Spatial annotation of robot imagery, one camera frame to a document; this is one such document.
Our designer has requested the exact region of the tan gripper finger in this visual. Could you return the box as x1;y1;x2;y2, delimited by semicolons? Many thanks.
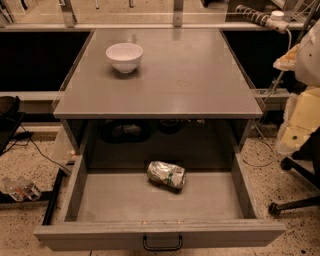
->
273;44;299;71

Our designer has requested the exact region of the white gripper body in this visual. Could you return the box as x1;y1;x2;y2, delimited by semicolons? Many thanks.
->
275;86;320;155

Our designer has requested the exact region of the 7up can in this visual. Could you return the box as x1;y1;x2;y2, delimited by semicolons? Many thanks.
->
147;161;186;190

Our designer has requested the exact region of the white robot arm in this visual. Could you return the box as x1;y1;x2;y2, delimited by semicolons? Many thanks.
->
273;21;320;155

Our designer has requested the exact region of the grey cabinet counter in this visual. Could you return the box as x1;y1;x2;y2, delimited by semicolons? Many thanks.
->
54;29;262;148

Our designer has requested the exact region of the grey open top drawer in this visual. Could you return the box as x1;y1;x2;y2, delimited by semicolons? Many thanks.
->
33;119;287;252

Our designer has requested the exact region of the white power strip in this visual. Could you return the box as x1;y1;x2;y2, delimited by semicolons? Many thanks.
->
235;5;289;34

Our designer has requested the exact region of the white ceramic bowl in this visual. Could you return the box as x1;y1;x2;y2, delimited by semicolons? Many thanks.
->
106;43;144;73

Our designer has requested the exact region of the black object at left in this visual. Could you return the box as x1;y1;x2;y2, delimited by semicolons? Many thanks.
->
0;96;25;155

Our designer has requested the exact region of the clear plastic bottle on floor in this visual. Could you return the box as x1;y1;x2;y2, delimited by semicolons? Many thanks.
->
2;176;42;202

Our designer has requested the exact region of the black drawer handle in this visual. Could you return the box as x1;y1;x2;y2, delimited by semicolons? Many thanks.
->
143;235;183;252

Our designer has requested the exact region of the black floor cable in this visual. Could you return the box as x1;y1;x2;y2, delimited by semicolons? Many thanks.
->
0;123;73;174

